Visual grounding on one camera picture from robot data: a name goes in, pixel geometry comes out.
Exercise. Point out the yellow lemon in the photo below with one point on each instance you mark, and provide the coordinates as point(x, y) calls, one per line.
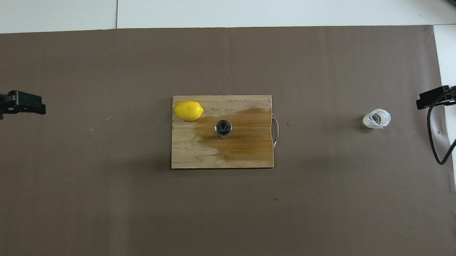
point(188, 110)

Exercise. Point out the brown paper table mat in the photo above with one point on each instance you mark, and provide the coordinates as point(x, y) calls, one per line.
point(231, 219)

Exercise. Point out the clear plastic cup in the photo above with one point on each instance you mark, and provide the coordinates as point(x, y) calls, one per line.
point(376, 119)

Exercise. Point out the steel double jigger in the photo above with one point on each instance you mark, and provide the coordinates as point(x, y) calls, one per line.
point(223, 128)

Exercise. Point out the wooden cutting board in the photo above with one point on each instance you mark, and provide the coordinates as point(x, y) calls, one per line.
point(247, 150)

